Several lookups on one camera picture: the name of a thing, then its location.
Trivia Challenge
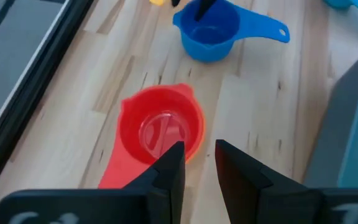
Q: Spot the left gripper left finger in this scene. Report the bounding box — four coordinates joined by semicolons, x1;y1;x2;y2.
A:
0;141;186;224

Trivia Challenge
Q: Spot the teal plastic basket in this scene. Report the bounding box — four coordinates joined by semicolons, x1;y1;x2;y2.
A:
303;43;358;189

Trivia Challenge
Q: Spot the black metal table frame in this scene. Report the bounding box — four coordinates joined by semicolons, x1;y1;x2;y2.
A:
0;0;95;208

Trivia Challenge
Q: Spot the red measuring cup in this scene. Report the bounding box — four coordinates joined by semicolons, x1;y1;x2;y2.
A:
98;83;205;190

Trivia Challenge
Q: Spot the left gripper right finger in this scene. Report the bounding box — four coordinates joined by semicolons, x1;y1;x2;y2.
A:
214;139;358;224

